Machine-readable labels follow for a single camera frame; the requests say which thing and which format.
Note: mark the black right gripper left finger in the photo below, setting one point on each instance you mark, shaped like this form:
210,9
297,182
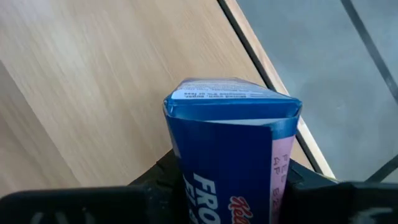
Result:
164,193

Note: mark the blue and pink cereal box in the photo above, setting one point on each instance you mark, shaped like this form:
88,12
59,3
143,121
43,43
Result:
224,155

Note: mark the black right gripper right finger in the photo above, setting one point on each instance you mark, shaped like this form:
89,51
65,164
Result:
311,199

